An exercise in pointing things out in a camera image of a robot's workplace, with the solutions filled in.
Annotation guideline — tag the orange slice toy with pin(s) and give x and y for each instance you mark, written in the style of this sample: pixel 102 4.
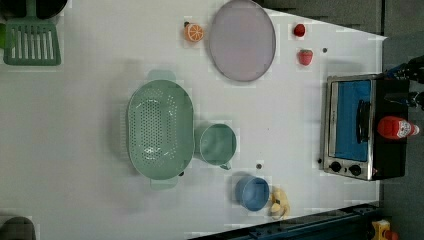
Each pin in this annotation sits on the orange slice toy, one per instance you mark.
pixel 193 32

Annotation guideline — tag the blue cup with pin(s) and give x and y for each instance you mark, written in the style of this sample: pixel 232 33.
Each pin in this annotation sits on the blue cup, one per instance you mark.
pixel 252 193

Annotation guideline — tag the red ketchup bottle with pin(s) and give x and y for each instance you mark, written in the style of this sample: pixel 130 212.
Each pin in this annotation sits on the red ketchup bottle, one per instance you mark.
pixel 395 128

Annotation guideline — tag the yellow clamp object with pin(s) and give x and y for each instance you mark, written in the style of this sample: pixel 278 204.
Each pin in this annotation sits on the yellow clamp object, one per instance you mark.
pixel 383 231

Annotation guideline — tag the grey round plate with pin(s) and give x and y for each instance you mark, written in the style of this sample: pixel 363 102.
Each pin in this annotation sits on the grey round plate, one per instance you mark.
pixel 242 40

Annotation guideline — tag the green oval colander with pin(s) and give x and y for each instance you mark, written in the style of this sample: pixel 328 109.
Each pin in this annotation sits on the green oval colander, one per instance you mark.
pixel 160 129

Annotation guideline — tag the small red strawberry toy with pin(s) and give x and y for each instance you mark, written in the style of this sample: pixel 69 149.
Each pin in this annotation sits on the small red strawberry toy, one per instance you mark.
pixel 299 30

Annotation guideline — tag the black cylinder holder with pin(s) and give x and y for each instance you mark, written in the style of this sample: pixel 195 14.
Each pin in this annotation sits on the black cylinder holder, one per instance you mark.
pixel 45 9

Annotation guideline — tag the yellow peeled banana toy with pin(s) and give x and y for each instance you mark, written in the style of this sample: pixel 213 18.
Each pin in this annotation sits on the yellow peeled banana toy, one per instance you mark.
pixel 280 207

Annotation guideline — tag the black toaster oven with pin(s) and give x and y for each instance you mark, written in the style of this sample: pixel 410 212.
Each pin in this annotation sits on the black toaster oven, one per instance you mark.
pixel 352 146

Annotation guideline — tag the green measuring cup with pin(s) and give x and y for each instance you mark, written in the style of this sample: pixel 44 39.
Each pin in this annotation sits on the green measuring cup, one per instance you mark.
pixel 215 144

